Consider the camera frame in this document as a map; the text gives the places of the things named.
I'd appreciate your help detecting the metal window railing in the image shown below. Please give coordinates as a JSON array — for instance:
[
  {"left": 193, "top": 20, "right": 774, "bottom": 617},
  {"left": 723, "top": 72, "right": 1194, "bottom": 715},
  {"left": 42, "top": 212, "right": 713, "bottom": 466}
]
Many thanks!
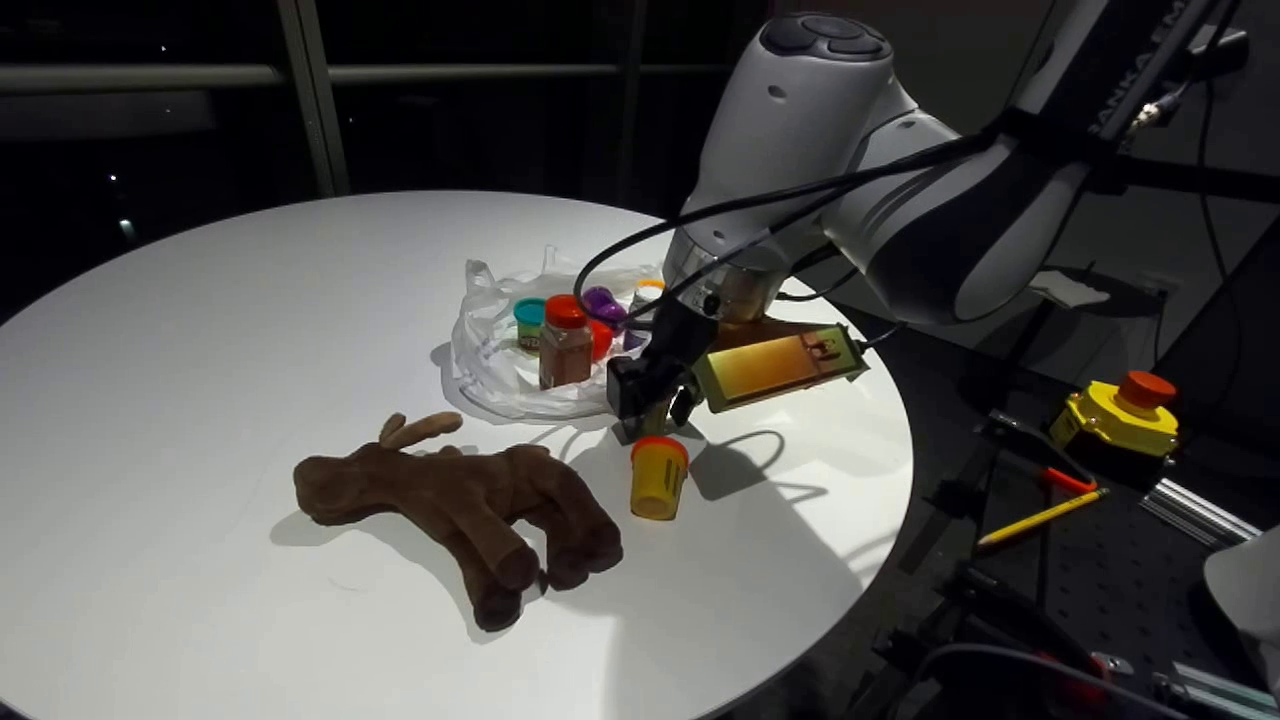
[{"left": 0, "top": 0, "right": 640, "bottom": 196}]

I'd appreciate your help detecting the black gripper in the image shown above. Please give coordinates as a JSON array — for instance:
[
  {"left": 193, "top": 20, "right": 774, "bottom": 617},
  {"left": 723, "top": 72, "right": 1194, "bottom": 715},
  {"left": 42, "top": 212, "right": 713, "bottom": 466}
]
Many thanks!
[{"left": 609, "top": 300, "right": 717, "bottom": 440}]

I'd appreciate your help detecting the yellow tub orange lid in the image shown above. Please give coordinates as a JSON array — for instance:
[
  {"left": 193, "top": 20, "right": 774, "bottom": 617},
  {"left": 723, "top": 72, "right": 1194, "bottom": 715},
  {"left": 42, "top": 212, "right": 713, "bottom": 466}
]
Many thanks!
[{"left": 634, "top": 434, "right": 688, "bottom": 518}]

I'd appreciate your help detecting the small red lid tub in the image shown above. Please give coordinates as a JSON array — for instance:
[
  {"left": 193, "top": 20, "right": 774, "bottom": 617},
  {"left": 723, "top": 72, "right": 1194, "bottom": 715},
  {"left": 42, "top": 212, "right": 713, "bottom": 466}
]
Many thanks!
[{"left": 590, "top": 320, "right": 618, "bottom": 360}]

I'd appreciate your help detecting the black cable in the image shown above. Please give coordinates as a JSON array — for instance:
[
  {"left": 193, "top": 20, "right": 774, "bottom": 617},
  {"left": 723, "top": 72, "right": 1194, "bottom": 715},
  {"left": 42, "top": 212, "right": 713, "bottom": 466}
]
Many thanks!
[{"left": 573, "top": 116, "right": 1015, "bottom": 304}]

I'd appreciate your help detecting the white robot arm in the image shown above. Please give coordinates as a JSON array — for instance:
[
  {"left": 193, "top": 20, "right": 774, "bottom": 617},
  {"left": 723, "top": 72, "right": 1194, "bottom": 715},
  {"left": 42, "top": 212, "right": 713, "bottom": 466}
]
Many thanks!
[{"left": 609, "top": 0, "right": 1243, "bottom": 430}]

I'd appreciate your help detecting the yellow tub teal lid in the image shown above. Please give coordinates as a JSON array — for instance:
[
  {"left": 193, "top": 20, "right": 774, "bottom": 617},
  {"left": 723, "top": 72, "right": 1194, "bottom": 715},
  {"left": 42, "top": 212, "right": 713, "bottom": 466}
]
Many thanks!
[{"left": 513, "top": 294, "right": 544, "bottom": 353}]

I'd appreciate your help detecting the white plastic bag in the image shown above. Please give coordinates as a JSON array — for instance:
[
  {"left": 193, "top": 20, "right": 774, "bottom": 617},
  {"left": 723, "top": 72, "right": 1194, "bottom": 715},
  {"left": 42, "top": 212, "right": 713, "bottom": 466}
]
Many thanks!
[{"left": 447, "top": 258, "right": 609, "bottom": 420}]

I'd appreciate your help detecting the white round table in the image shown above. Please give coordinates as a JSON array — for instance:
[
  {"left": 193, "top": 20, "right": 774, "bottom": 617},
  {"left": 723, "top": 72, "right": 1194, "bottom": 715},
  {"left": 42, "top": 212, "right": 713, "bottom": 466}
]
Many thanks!
[{"left": 0, "top": 191, "right": 912, "bottom": 720}]

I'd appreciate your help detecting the purple plastic container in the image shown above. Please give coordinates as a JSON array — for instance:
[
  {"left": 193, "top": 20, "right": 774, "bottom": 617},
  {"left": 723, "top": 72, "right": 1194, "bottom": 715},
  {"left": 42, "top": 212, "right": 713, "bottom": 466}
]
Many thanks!
[{"left": 585, "top": 288, "right": 624, "bottom": 332}]

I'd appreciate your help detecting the yellow emergency stop button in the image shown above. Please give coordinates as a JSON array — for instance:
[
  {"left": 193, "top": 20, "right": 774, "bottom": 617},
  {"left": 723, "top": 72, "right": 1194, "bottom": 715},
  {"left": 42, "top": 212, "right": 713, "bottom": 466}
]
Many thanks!
[{"left": 1047, "top": 367, "right": 1179, "bottom": 461}]

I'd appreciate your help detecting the yellow pencil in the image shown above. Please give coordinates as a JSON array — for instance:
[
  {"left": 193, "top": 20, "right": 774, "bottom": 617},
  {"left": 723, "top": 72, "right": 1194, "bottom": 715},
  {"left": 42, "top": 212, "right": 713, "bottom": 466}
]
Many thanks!
[{"left": 977, "top": 486, "right": 1108, "bottom": 546}]

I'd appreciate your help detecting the brown jar red lid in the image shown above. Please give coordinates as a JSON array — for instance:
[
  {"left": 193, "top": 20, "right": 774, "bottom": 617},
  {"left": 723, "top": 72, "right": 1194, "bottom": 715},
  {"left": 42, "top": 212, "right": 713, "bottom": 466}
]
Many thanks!
[{"left": 542, "top": 294, "right": 593, "bottom": 388}]

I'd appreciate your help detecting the brown plush moose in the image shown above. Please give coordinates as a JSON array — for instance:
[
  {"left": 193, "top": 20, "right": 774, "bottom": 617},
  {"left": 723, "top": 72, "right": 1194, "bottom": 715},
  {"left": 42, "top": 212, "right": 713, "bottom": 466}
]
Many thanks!
[{"left": 291, "top": 411, "right": 624, "bottom": 632}]

